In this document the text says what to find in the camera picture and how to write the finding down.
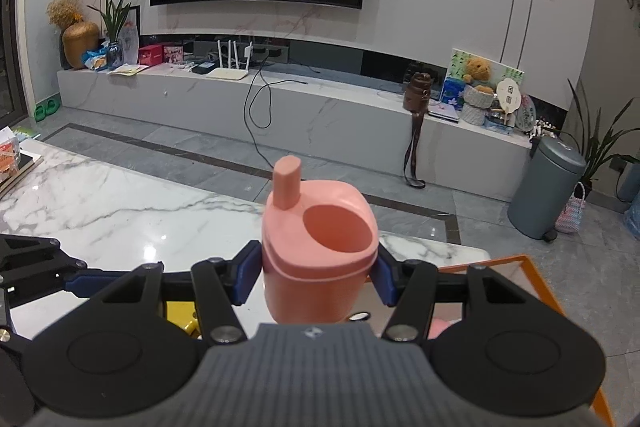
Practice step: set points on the orange box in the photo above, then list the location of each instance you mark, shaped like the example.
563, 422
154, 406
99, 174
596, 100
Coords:
546, 292

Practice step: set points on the flat white book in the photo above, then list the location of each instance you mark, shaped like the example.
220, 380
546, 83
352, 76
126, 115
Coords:
444, 113

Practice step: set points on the decorative plate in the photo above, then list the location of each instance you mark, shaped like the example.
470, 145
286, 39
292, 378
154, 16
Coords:
526, 112

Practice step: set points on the grey woven basket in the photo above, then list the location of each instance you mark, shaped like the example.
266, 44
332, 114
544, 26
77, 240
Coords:
479, 99

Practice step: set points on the yellow tape measure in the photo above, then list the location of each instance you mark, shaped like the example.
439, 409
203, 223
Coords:
180, 314

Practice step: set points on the teddy bear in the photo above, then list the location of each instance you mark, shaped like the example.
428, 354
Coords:
477, 69

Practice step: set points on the black box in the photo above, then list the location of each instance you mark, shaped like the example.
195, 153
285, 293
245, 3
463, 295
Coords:
205, 69

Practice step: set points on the blue snack bag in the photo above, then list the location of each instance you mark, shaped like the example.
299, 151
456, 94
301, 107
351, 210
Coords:
95, 61

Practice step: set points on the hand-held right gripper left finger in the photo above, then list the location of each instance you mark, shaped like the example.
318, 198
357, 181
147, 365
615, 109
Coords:
247, 274

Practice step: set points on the framed picture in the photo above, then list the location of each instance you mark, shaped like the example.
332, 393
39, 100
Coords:
131, 37

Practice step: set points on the orange snack packet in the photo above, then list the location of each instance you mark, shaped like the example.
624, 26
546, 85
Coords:
10, 157

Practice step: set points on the long leaf potted plant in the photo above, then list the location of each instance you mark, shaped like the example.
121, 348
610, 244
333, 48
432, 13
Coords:
597, 152

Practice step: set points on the pastel woven handbag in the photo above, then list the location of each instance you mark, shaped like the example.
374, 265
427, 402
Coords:
570, 217

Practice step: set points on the red box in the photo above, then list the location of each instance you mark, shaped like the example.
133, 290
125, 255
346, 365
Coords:
151, 55

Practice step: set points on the pink cup with spout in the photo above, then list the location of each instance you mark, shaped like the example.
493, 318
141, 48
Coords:
320, 287

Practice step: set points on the green slipper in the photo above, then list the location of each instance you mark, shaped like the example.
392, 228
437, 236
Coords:
53, 106
41, 112

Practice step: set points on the pale woven basket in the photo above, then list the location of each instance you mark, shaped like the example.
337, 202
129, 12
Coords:
474, 116

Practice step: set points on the pink printed box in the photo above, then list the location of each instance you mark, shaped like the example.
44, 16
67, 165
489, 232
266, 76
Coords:
173, 55

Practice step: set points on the wall socket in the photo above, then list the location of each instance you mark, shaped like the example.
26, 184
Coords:
619, 164

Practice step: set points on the marble tv console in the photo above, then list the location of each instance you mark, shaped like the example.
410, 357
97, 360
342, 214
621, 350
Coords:
325, 117

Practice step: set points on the plant in glass vase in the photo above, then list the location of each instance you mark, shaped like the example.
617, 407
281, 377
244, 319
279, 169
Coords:
115, 54

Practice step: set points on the glass door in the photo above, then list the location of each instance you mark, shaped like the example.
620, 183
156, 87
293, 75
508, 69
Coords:
10, 7

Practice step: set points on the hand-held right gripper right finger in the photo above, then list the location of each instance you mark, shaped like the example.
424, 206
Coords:
385, 279

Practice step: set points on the brown leather case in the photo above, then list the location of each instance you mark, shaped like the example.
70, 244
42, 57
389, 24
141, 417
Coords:
417, 94

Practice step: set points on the blue floral pack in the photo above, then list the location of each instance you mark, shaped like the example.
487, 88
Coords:
452, 92

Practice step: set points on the water jug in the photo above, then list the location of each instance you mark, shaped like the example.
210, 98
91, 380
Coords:
634, 222

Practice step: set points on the grey trash bin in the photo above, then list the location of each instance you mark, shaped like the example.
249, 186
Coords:
545, 187

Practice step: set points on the loose papers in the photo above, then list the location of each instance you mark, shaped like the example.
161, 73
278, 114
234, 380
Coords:
127, 69

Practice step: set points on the light blue box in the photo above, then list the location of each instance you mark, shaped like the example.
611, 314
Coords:
499, 123

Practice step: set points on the round paper fan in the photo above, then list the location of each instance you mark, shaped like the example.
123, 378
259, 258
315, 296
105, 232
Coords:
507, 94

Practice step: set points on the white router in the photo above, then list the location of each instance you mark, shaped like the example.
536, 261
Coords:
227, 74

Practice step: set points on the dark flat tray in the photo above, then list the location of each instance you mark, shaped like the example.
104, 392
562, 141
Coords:
30, 169

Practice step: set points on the gold vase with dried flowers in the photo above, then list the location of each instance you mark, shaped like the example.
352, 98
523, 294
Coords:
79, 44

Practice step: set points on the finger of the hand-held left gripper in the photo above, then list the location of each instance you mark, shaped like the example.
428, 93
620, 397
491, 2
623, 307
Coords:
92, 283
10, 357

